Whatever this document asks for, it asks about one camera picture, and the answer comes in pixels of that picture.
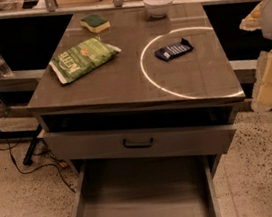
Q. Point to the grey metal drawer cabinet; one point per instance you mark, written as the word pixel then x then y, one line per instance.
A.
pixel 136 89

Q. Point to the grey top drawer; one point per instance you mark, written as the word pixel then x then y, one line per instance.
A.
pixel 205 140

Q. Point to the dark blue snack bar wrapper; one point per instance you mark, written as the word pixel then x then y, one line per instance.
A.
pixel 174 50

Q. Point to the green jalapeno chip bag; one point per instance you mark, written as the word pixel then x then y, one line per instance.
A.
pixel 81 59

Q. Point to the green and yellow sponge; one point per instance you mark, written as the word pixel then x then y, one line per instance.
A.
pixel 95 23

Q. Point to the white ceramic bowl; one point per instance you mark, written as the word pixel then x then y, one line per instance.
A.
pixel 157 8

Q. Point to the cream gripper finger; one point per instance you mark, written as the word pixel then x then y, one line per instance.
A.
pixel 253 20
pixel 262 90

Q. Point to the grey side shelf ledge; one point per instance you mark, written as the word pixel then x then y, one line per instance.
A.
pixel 21 81

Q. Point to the clear plastic water bottle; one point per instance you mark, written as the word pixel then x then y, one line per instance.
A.
pixel 5 70

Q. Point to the black drawer handle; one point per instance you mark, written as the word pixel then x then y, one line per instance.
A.
pixel 136 145

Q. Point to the open grey middle drawer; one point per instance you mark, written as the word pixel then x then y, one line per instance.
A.
pixel 146 187

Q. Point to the black table leg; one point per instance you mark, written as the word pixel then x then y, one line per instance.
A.
pixel 28 157

